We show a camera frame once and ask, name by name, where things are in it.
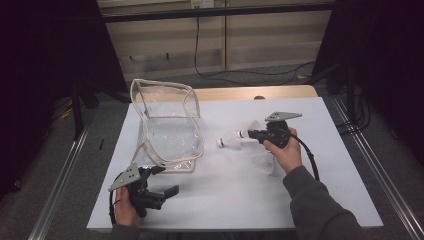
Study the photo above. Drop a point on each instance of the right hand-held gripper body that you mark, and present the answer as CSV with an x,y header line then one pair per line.
x,y
278,133

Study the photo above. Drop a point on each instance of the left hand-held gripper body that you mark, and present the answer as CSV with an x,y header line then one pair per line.
x,y
125,178

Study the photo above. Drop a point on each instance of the clear plastic bag beige trim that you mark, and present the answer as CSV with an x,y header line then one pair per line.
x,y
166,140

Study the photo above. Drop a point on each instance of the person's right hand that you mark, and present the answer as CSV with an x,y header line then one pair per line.
x,y
290,156

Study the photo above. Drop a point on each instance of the person's left hand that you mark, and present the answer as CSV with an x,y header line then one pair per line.
x,y
125,210

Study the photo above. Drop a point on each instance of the dark round table grommet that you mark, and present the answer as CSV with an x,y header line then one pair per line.
x,y
259,97

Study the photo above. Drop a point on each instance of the wooden table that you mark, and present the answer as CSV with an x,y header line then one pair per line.
x,y
266,91

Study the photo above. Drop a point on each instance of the black metal stand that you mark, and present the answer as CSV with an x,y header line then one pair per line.
x,y
77,110

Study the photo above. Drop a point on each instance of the dark curtain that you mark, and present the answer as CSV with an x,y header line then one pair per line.
x,y
40,83
393,66

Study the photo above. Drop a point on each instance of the metal floor rail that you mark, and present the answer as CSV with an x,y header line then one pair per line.
x,y
383,180
56,190

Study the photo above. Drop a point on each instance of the white wall socket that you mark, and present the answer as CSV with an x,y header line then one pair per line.
x,y
202,3

